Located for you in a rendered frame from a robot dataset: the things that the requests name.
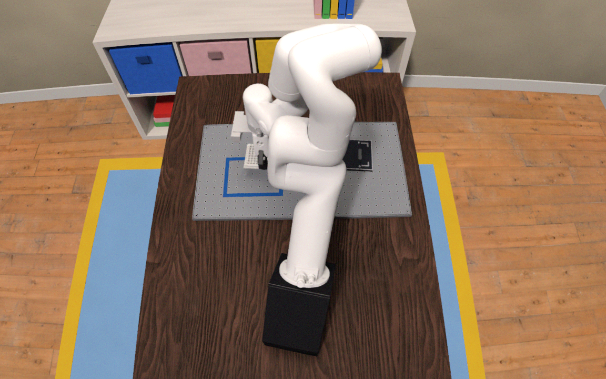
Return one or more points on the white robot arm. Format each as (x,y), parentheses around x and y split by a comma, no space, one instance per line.
(305,154)

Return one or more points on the blue tape outline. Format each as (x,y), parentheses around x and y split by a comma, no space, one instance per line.
(242,194)

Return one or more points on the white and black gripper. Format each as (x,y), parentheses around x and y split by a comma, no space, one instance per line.
(261,149)

